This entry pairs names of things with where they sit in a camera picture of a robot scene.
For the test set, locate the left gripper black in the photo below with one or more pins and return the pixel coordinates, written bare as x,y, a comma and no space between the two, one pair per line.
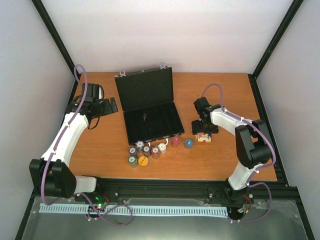
108,108

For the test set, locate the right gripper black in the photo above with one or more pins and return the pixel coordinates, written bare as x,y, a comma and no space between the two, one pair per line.
196,128

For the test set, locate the red playing card deck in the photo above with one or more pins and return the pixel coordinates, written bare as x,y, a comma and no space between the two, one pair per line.
203,137

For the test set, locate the blue poker chip stack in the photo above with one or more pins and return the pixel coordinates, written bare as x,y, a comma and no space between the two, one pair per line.
188,143

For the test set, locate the red poker chip stack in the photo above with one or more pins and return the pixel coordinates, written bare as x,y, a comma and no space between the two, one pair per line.
175,141

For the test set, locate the black poker set case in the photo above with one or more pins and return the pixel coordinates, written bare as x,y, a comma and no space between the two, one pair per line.
149,92

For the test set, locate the white poker chip stack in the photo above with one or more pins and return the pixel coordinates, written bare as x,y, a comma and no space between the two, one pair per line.
162,148

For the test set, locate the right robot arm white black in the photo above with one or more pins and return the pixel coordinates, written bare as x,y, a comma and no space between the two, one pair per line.
252,142

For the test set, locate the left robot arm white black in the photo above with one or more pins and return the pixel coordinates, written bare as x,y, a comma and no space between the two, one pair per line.
50,174

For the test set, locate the purple chip stack top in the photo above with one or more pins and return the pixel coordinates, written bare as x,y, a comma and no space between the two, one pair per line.
140,146

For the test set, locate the green poker chip stack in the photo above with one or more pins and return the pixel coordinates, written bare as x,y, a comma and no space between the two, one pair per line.
132,160

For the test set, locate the yellow dealer button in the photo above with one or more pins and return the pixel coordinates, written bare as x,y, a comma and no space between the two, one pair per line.
143,161

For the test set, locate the left controller board green LED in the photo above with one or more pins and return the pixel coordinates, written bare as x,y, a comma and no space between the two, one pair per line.
100,201

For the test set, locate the black aluminium frame rail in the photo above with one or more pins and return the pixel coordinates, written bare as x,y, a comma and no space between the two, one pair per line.
191,189

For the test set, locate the light blue slotted cable duct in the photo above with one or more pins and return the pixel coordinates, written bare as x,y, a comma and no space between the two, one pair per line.
137,210

